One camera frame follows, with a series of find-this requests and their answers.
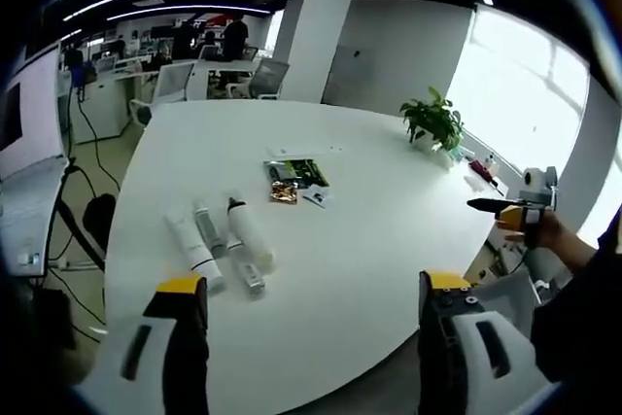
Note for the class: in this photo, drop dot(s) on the grey mesh office chair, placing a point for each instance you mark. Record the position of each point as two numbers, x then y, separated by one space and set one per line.
269 77

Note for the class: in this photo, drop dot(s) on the white skincare tube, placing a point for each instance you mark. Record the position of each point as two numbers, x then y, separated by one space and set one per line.
192 250

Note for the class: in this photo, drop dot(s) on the grey skincare tube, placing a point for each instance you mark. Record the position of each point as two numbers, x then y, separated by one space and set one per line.
210 230

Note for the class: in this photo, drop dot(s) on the black chair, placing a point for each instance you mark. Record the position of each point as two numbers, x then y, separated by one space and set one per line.
99 218

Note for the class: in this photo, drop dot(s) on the green potted plant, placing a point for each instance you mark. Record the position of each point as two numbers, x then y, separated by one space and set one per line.
435 118

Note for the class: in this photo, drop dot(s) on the white office desk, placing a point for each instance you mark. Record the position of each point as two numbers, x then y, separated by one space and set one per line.
104 104

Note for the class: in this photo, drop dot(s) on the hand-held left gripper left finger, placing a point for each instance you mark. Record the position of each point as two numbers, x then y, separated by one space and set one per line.
146 366

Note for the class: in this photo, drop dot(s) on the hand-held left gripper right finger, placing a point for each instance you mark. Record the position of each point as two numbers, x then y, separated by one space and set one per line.
466 366

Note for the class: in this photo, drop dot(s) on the white skincare bottle black cap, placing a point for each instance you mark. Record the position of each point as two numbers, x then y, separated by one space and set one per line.
245 230

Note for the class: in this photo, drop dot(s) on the red object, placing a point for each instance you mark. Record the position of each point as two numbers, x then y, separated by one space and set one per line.
480 168

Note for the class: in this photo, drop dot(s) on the person's right hand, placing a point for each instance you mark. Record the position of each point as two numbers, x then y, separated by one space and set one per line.
554 235

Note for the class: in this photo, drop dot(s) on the small white packet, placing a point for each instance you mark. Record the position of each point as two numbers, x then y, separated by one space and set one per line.
318 196

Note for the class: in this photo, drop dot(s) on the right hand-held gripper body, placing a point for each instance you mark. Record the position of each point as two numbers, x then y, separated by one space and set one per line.
537 182

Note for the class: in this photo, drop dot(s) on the small clear skincare bottle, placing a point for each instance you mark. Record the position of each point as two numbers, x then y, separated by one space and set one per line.
248 271

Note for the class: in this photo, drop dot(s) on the small white bottle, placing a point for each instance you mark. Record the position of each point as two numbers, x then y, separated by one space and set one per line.
491 163

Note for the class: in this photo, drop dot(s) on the white paper sheet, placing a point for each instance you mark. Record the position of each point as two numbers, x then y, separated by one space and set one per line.
306 149

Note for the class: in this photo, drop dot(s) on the green and black packet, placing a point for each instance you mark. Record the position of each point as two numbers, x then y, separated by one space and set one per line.
296 172

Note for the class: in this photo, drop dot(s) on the gold foil packet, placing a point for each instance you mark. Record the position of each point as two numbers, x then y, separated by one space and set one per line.
284 192

